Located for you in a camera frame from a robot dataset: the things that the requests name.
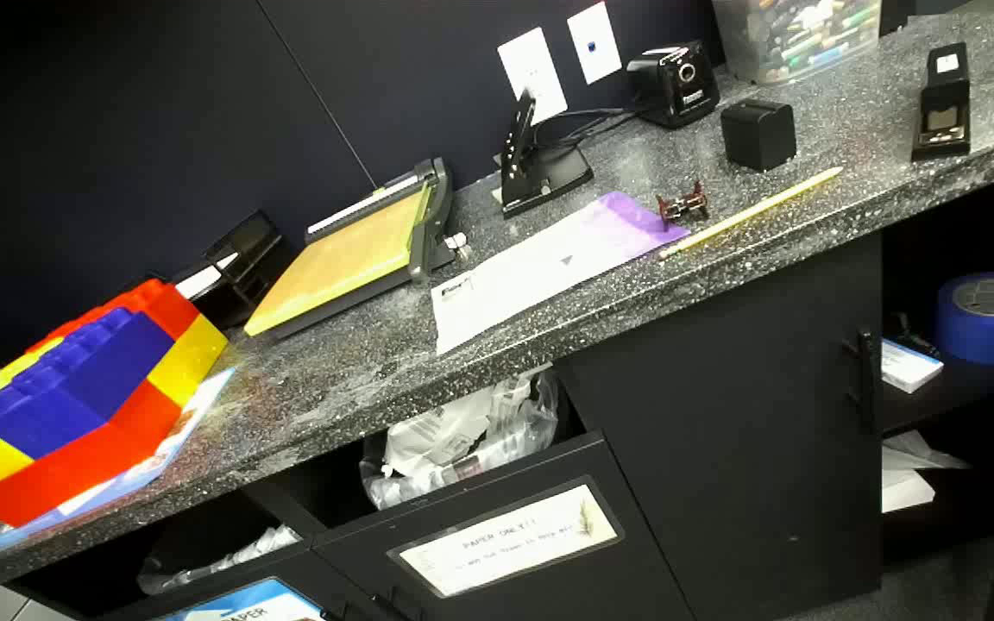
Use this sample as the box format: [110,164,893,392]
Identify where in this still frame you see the black left cabinet door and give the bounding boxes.
[552,233,885,621]

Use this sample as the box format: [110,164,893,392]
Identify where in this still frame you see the white paper sheet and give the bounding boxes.
[426,202,644,358]

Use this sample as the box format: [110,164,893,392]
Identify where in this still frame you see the crumpled white plastic bag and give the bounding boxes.
[355,369,567,515]

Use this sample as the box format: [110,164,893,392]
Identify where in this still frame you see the purple paper sheet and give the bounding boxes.
[595,188,694,250]

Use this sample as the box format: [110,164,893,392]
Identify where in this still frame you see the dark red binder clips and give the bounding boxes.
[652,179,713,226]

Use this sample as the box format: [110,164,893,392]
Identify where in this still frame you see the white paper label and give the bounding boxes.
[391,479,625,603]

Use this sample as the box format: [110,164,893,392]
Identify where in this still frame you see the yellow wooden ruler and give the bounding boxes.
[654,162,849,263]

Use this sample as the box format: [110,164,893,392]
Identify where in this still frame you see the black panel with label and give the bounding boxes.
[243,432,697,621]

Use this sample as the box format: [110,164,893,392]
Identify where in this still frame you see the black electric pencil sharpener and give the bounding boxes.
[622,36,720,129]

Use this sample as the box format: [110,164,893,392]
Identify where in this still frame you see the black cube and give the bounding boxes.
[717,96,799,175]

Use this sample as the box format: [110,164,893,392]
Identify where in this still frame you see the blue and white package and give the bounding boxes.
[158,576,326,621]

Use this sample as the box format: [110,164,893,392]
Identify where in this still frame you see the clear plastic storage bin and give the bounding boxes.
[712,0,885,87]

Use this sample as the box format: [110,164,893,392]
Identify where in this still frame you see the white notepad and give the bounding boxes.
[876,333,947,400]

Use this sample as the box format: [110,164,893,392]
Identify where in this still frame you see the colourful toy block stack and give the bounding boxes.
[0,277,231,530]

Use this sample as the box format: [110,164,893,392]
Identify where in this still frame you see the loose white papers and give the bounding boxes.
[876,428,973,517]

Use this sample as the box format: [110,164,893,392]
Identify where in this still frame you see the slim black stapler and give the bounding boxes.
[908,40,977,164]

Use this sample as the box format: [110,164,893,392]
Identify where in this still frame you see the blue tape roll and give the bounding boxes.
[930,267,994,369]

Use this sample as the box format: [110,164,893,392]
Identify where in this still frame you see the black sharpener power cable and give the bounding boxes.
[549,101,652,155]

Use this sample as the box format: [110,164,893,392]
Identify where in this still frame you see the white wall plate blank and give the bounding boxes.
[493,24,571,128]

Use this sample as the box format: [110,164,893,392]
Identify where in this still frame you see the white wall plate with socket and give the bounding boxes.
[562,0,629,88]

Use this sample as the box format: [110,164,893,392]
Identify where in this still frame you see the black left door handle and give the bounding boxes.
[842,328,883,439]

